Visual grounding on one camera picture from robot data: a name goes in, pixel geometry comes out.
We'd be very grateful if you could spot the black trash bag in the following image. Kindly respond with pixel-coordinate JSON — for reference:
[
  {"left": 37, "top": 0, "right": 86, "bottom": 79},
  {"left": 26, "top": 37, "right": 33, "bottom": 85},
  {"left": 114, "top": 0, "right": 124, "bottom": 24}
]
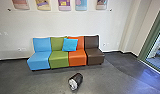
[{"left": 68, "top": 72, "right": 84, "bottom": 92}]

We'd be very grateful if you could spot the blue square cushion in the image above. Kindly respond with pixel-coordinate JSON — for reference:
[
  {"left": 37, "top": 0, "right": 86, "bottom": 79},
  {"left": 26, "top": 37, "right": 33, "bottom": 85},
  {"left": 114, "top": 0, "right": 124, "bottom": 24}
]
[{"left": 61, "top": 37, "right": 79, "bottom": 53}]

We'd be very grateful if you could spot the orange sofa seat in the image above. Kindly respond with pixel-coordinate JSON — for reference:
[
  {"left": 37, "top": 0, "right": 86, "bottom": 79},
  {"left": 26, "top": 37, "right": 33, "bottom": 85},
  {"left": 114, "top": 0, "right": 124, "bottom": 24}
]
[{"left": 66, "top": 35, "right": 88, "bottom": 67}]

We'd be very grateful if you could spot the brown sofa seat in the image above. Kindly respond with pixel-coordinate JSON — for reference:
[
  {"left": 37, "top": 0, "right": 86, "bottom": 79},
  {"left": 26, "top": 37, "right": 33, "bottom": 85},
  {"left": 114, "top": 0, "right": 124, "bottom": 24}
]
[{"left": 83, "top": 34, "right": 106, "bottom": 66}]

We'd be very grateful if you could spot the green sofa seat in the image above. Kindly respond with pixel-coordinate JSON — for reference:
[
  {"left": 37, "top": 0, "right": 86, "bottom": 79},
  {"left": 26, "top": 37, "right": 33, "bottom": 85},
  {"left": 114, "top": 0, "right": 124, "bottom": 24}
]
[{"left": 48, "top": 36, "right": 70, "bottom": 70}]

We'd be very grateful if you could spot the blue sofa seat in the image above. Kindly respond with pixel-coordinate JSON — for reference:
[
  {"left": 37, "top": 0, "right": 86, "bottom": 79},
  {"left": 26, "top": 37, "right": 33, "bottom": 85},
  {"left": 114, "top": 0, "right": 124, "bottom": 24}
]
[{"left": 26, "top": 37, "right": 53, "bottom": 72}]

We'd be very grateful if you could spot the light blue wall poster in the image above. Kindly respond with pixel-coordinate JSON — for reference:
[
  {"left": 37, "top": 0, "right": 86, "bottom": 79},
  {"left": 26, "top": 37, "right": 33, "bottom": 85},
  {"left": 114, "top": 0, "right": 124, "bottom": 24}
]
[{"left": 74, "top": 0, "right": 88, "bottom": 12}]

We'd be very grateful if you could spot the purple wall poster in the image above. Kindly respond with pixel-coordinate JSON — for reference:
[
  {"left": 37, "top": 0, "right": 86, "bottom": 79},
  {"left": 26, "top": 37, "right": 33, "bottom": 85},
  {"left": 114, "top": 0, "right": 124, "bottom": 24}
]
[{"left": 57, "top": 0, "right": 72, "bottom": 12}]

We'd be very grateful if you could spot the yellow wall poster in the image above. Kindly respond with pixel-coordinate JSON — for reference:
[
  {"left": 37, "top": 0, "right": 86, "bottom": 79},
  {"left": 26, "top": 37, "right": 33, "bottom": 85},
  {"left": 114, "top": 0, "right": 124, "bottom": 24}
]
[{"left": 34, "top": 0, "right": 52, "bottom": 12}]

